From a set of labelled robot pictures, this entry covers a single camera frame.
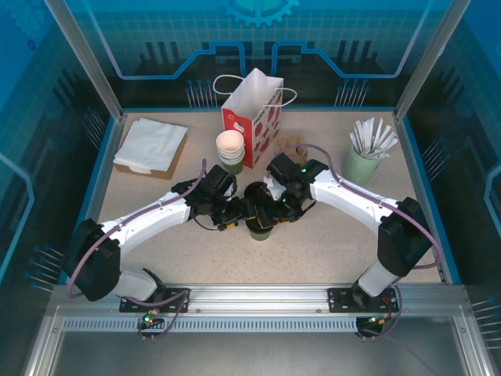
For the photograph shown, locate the white paper wrapped straw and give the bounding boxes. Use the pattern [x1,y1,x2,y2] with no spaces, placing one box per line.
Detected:
[348,131,364,156]
[354,120,369,156]
[366,117,376,156]
[377,132,399,160]
[374,124,392,157]
[371,117,387,157]

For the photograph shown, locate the stack of white paper cups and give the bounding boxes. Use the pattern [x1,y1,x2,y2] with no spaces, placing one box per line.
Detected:
[215,130,246,156]

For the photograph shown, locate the black plastic cup lid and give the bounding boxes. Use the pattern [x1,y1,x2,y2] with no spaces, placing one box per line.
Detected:
[247,217,275,233]

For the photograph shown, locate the aluminium frame post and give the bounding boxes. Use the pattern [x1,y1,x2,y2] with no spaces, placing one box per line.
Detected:
[393,0,473,121]
[43,0,128,121]

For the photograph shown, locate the white red printed gift bag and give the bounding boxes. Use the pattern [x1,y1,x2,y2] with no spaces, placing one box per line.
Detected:
[212,67,298,170]

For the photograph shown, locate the white paper napkin stack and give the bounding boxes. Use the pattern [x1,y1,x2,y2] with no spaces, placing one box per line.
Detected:
[113,118,189,174]

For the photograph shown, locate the grey metal shelf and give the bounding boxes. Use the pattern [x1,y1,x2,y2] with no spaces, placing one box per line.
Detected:
[21,331,500,376]

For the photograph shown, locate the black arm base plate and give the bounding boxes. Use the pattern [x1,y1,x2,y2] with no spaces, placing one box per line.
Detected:
[326,286,401,314]
[118,287,192,314]

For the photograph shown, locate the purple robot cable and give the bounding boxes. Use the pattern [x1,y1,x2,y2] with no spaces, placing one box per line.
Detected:
[68,158,208,342]
[283,143,443,340]

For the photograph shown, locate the grey slotted cable duct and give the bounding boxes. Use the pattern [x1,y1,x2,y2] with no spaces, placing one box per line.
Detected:
[61,316,360,334]

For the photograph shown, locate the small connector with indicator light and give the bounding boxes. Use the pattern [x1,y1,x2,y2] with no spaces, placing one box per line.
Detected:
[139,309,162,332]
[362,313,392,332]

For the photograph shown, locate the aluminium mounting rail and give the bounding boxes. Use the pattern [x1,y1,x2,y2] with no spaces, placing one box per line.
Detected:
[49,282,473,316]

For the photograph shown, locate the stack of black cup lids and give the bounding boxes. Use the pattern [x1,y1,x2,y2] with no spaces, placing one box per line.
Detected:
[242,180,272,205]

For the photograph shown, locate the pale green straw holder mug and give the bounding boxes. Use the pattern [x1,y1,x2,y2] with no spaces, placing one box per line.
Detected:
[342,144,381,187]

